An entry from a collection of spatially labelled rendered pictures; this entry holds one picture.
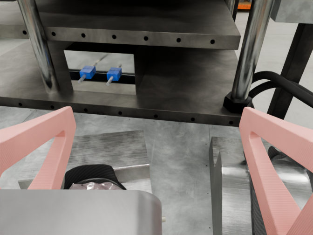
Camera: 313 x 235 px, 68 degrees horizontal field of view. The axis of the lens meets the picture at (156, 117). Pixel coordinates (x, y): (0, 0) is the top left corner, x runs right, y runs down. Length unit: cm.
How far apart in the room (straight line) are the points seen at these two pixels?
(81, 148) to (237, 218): 35
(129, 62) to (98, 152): 45
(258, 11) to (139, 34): 38
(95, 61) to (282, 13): 67
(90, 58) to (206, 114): 48
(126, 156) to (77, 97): 52
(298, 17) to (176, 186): 68
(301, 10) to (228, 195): 68
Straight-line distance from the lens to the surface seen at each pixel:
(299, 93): 82
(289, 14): 94
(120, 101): 92
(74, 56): 96
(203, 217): 56
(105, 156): 52
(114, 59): 91
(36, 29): 96
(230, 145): 64
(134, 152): 52
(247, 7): 630
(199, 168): 64
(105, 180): 53
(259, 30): 79
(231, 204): 46
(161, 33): 84
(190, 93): 97
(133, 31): 86
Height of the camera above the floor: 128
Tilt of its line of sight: 37 degrees down
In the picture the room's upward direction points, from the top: straight up
